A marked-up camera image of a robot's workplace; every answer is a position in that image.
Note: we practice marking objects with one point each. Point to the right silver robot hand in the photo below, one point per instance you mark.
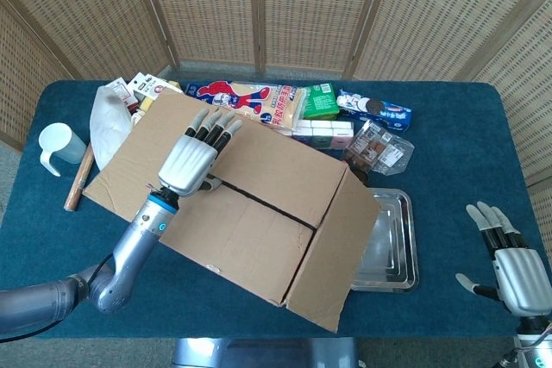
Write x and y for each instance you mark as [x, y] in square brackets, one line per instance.
[519, 277]

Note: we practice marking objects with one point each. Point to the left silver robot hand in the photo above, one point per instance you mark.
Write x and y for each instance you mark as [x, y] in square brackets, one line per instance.
[187, 165]

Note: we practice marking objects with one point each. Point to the red cardboard box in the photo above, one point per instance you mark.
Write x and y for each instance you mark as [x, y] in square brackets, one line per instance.
[267, 221]

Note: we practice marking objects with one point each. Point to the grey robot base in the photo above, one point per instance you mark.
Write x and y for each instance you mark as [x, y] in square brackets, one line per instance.
[267, 353]

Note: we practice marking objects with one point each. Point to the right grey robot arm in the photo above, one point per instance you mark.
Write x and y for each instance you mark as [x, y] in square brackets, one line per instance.
[532, 342]

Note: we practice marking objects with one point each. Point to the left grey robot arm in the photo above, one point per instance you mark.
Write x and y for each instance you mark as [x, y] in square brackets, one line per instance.
[129, 247]

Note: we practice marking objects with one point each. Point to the beige lunch container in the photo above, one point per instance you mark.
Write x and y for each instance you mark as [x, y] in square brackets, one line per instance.
[137, 119]

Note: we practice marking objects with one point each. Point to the clear plastic pastry box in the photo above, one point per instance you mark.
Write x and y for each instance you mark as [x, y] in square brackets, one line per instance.
[375, 148]

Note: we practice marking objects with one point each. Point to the blue cookie package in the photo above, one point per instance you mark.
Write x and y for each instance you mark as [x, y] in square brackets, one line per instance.
[379, 111]

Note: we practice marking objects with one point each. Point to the yellow sponge pack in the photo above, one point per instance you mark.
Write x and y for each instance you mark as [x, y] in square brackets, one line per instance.
[151, 88]

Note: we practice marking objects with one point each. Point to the white plastic bag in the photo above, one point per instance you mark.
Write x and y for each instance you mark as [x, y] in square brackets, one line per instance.
[110, 126]

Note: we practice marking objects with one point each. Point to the latex gloves package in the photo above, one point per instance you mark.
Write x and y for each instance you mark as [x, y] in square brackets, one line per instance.
[259, 101]

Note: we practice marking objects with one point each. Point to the small red white carton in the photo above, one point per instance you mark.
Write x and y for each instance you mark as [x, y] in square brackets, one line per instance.
[123, 92]

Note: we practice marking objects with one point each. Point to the wooden rolling pin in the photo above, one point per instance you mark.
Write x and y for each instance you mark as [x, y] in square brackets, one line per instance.
[79, 178]

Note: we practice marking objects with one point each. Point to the stainless steel tray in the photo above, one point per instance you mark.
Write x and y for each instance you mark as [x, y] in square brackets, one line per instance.
[397, 247]

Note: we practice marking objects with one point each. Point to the light blue mug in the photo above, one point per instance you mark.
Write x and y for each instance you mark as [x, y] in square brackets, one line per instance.
[58, 141]

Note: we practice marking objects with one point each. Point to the pastel tissue multipack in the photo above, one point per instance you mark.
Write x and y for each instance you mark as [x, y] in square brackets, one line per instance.
[323, 133]

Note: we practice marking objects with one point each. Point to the green snack pack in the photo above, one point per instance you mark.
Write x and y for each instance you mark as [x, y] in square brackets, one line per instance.
[321, 101]

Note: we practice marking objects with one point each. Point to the bamboo folding screen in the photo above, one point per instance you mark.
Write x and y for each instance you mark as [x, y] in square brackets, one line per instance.
[315, 10]

